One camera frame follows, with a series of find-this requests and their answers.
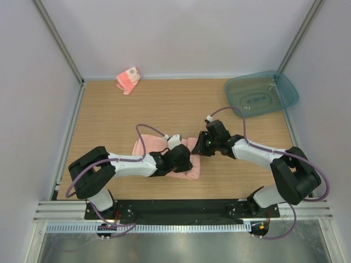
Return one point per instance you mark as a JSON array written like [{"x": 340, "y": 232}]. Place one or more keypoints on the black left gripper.
[{"x": 187, "y": 165}]

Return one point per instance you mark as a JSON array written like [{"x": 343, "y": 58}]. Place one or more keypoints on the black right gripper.
[{"x": 200, "y": 148}]

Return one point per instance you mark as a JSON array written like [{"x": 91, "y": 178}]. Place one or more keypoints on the large pink towel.
[{"x": 152, "y": 145}]

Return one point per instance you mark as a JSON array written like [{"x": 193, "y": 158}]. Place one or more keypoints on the small pink cloth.
[{"x": 128, "y": 80}]

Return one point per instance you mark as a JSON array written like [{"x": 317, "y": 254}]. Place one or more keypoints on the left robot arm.
[{"x": 91, "y": 172}]

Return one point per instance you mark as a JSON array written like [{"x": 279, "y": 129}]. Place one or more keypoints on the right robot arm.
[{"x": 294, "y": 178}]

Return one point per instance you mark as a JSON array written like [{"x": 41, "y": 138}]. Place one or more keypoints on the teal plastic tray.
[{"x": 260, "y": 93}]

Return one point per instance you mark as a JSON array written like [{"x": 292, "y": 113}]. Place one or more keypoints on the slotted cable duct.
[{"x": 100, "y": 228}]

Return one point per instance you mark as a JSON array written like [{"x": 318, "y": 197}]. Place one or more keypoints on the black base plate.
[{"x": 131, "y": 210}]

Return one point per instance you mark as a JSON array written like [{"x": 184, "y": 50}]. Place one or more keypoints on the aluminium front rail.
[{"x": 60, "y": 211}]

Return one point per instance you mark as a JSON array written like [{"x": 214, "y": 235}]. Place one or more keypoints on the right aluminium frame post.
[{"x": 301, "y": 33}]

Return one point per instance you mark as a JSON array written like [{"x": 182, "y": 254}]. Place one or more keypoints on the aluminium frame post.
[
  {"x": 301, "y": 33},
  {"x": 58, "y": 40}
]

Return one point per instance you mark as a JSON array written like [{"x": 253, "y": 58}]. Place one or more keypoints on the left aluminium frame post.
[{"x": 58, "y": 40}]

